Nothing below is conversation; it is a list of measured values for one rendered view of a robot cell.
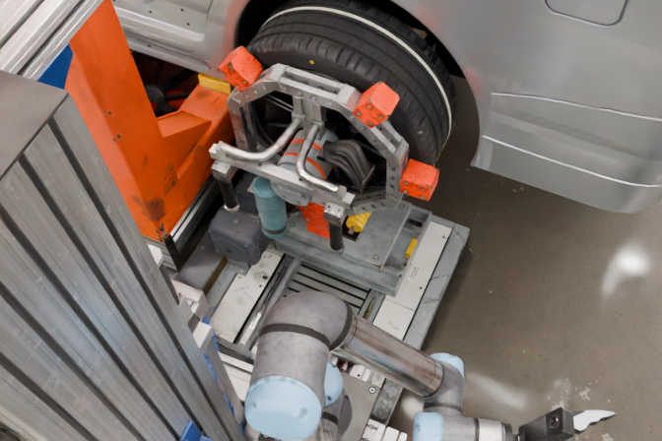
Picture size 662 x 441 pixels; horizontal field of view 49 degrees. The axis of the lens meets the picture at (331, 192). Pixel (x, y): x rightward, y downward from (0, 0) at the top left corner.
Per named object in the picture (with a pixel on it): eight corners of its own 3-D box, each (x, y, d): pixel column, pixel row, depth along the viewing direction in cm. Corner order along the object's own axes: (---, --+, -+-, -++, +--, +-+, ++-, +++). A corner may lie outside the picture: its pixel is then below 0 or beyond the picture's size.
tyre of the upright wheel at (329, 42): (244, -30, 210) (283, 121, 263) (202, 23, 199) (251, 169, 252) (463, 19, 188) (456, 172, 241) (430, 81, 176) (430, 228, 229)
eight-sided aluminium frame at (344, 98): (404, 219, 228) (413, 104, 183) (396, 235, 225) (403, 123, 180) (253, 162, 243) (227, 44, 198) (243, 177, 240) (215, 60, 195)
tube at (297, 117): (306, 123, 200) (303, 97, 191) (274, 175, 191) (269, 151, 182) (250, 103, 205) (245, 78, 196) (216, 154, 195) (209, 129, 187)
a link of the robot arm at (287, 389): (340, 428, 159) (329, 328, 113) (330, 501, 150) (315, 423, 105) (286, 421, 160) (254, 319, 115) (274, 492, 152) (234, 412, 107)
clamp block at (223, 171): (244, 159, 204) (241, 149, 199) (229, 184, 199) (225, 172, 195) (229, 154, 205) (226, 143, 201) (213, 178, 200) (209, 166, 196)
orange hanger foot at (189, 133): (265, 97, 267) (252, 28, 238) (190, 207, 241) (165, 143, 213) (226, 85, 271) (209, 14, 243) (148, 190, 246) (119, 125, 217)
